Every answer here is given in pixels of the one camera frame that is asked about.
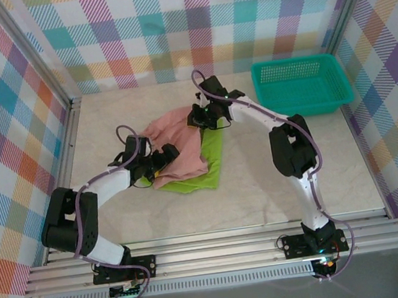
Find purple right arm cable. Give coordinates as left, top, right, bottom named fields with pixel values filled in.
left=191, top=53, right=361, bottom=295

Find thin black right camera cable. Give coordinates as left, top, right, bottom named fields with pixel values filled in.
left=204, top=115, right=234, bottom=131

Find aluminium side rail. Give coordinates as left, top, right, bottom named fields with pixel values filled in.
left=338, top=101, right=396, bottom=224
left=24, top=97, right=103, bottom=267

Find thin black camera cable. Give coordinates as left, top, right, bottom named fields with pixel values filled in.
left=204, top=115, right=234, bottom=131
left=128, top=175, right=156, bottom=191

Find lime green shorts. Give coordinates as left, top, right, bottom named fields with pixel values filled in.
left=135, top=126, right=231, bottom=200

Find pink shorts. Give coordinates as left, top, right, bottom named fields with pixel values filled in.
left=138, top=103, right=212, bottom=192

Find teal plastic basket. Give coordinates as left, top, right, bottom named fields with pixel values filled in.
left=249, top=51, right=358, bottom=123

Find thin black left camera cable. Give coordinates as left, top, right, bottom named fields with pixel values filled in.
left=128, top=175, right=156, bottom=191

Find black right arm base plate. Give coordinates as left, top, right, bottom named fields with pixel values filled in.
left=279, top=227, right=350, bottom=260

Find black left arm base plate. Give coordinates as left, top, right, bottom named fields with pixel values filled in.
left=90, top=254, right=159, bottom=286

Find grey slotted cable duct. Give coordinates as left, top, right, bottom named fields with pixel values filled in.
left=41, top=263, right=319, bottom=298

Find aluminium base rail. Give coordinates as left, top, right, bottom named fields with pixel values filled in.
left=18, top=207, right=398, bottom=298

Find aluminium corner post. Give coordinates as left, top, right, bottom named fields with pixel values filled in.
left=0, top=0, right=85, bottom=121
left=317, top=0, right=391, bottom=55

